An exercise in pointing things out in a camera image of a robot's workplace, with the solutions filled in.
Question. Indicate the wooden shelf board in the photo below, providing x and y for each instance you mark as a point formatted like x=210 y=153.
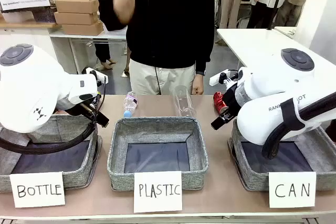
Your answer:
x=26 y=24

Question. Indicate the white paper sign PLASTIC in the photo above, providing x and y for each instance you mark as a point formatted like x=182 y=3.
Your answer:
x=158 y=192

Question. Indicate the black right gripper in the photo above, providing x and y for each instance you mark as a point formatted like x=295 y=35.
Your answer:
x=231 y=102

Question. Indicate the beige trousers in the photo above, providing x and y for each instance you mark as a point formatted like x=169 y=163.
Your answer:
x=160 y=81

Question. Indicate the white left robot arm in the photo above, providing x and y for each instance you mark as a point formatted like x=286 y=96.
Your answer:
x=31 y=90

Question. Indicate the black sleeved left forearm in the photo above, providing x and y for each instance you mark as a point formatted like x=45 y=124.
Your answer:
x=204 y=51

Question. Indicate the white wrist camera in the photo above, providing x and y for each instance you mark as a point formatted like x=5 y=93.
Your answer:
x=219 y=77
x=92 y=73

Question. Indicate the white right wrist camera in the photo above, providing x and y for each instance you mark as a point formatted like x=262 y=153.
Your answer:
x=219 y=77

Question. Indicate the purple woven basket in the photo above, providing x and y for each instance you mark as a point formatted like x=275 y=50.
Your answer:
x=44 y=15

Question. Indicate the white paper sign BOTTLE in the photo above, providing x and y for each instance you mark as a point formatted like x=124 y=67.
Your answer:
x=38 y=190

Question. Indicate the black wristwatch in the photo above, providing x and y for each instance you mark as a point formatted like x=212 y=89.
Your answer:
x=200 y=73

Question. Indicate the black stand pole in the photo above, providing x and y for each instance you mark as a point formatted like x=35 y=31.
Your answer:
x=278 y=1

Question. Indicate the white paper sign CAN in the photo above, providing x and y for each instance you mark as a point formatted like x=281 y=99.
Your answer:
x=292 y=190

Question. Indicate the grey basket with can sign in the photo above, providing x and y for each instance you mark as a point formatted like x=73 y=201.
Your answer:
x=283 y=155

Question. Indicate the crushed red can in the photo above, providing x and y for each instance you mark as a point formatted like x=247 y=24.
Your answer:
x=220 y=102

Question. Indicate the white side table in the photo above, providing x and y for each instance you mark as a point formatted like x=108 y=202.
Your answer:
x=257 y=43

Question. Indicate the clear plastic cup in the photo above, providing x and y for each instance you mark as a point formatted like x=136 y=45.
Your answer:
x=184 y=102

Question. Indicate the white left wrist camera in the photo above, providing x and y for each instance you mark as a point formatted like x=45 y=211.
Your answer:
x=92 y=73

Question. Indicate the clear water bottle blue cap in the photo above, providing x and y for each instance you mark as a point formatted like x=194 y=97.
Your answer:
x=130 y=103

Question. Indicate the grey basket with plastic sign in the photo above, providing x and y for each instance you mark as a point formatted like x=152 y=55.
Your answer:
x=157 y=140

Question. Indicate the grey basket with bottle sign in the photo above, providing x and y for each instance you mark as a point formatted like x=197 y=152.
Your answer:
x=65 y=140

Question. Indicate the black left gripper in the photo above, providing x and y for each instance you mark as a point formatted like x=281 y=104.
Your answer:
x=85 y=110

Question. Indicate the white table with metal legs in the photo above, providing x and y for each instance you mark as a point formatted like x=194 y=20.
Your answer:
x=89 y=36

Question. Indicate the person's left hand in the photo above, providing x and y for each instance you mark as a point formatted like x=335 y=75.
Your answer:
x=198 y=86

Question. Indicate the open brown cardboard box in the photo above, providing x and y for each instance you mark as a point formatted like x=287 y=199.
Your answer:
x=76 y=1

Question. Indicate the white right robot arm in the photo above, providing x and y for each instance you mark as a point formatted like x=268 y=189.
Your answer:
x=273 y=95

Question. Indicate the black hoodie torso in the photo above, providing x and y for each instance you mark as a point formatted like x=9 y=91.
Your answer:
x=168 y=16

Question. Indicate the black sleeved right forearm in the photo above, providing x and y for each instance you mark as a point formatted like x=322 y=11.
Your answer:
x=109 y=14

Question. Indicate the closed brown cardboard box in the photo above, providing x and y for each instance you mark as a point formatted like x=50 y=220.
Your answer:
x=76 y=18
x=81 y=29

